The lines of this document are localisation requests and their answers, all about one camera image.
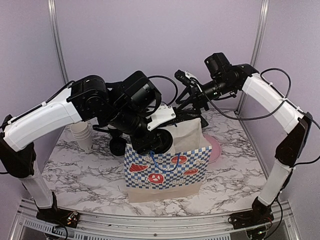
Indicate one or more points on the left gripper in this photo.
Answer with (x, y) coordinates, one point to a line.
(146, 144)

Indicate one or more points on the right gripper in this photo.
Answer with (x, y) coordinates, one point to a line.
(198, 100)

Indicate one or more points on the pink plate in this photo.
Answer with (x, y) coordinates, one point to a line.
(216, 148)

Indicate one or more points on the checkered paper bag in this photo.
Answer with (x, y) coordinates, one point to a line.
(175, 174)

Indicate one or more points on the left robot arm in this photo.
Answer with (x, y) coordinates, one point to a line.
(82, 100)

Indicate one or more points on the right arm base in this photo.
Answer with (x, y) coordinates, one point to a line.
(246, 219)

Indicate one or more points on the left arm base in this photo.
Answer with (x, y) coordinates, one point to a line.
(54, 214)

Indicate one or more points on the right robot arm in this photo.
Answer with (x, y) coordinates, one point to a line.
(294, 122)

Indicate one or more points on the black patterned square plate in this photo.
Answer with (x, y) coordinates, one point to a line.
(189, 114)

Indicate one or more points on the stack of black lids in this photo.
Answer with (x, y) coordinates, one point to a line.
(117, 146)

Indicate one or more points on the stack of white paper cups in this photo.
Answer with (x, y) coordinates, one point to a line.
(83, 136)

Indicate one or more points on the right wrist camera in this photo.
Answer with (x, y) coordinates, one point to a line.
(186, 78)

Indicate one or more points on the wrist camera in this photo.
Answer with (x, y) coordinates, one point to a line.
(163, 114)
(186, 78)

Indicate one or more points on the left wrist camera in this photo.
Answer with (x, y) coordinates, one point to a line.
(163, 114)

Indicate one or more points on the right aluminium post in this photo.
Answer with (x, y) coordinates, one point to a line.
(260, 32)

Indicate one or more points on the aluminium post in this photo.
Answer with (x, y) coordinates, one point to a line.
(57, 41)
(260, 32)

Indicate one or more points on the left aluminium post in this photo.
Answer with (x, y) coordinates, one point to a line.
(57, 41)

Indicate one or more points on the aluminium front rail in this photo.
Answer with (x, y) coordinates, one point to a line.
(98, 226)

